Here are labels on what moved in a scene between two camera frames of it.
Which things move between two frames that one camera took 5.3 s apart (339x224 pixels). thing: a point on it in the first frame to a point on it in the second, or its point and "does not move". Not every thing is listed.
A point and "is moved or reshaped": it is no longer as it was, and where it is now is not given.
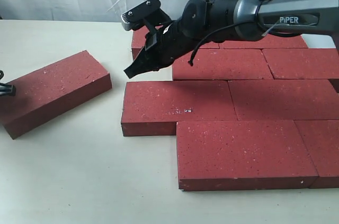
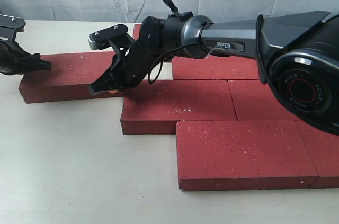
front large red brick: (229, 155) does not move
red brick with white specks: (151, 108) does not move
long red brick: (30, 98) is moved or reshaped
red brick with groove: (221, 63) does not move
